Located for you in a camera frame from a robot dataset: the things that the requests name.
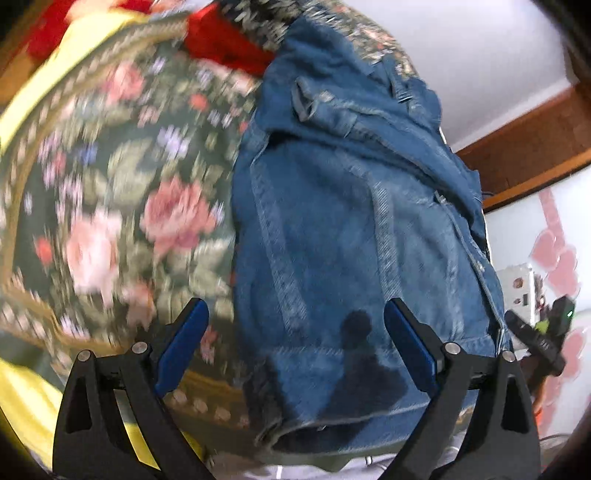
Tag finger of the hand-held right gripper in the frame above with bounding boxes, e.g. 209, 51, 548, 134
504, 309, 567, 377

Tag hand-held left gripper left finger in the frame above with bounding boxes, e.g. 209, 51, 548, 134
53, 298, 216, 480

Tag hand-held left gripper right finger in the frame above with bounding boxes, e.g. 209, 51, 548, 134
381, 298, 541, 480

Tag blue denim jeans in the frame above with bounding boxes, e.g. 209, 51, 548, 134
230, 16, 514, 459

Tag white heart-patterned wardrobe door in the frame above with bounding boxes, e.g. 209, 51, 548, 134
482, 165, 591, 445

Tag white cloth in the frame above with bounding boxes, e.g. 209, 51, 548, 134
208, 455, 403, 480

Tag floral bed blanket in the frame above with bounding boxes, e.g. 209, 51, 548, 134
0, 0, 419, 431

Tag red garment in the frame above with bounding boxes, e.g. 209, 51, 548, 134
21, 0, 279, 78

